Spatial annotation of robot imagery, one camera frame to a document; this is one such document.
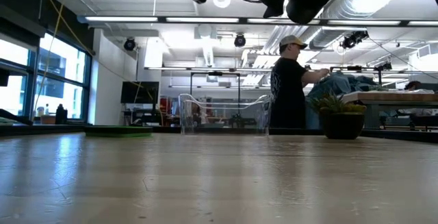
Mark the clear plastic bin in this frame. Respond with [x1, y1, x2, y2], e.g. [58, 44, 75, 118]
[177, 92, 273, 136]

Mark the potted succulent plant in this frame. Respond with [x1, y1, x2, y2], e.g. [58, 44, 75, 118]
[307, 92, 367, 140]

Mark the blue cloth pile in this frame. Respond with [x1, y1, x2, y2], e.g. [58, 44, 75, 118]
[306, 71, 379, 99]

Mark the wooden workbench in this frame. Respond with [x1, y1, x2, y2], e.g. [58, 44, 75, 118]
[342, 91, 438, 115]

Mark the ceiling light strip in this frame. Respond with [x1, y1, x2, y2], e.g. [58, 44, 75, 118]
[83, 15, 240, 24]

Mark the black metal stand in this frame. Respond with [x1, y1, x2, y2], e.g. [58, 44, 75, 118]
[329, 65, 393, 88]
[190, 71, 242, 108]

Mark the black track light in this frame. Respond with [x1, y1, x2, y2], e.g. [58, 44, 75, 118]
[340, 30, 370, 50]

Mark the green container lid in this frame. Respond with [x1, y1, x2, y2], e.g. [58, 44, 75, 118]
[84, 125, 153, 138]

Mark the yellow hanging cable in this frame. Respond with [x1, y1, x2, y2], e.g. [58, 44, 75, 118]
[30, 0, 95, 124]

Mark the large window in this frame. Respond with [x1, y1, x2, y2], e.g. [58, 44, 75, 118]
[0, 28, 93, 125]

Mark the red cabinet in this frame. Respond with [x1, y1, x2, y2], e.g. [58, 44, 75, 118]
[159, 96, 175, 115]

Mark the black monitor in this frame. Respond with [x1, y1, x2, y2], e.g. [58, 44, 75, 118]
[120, 81, 161, 105]

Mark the silver ventilation duct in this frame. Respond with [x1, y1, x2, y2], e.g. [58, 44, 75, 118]
[307, 0, 404, 50]

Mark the person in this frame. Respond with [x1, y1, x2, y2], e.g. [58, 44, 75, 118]
[404, 81, 423, 92]
[269, 34, 331, 129]

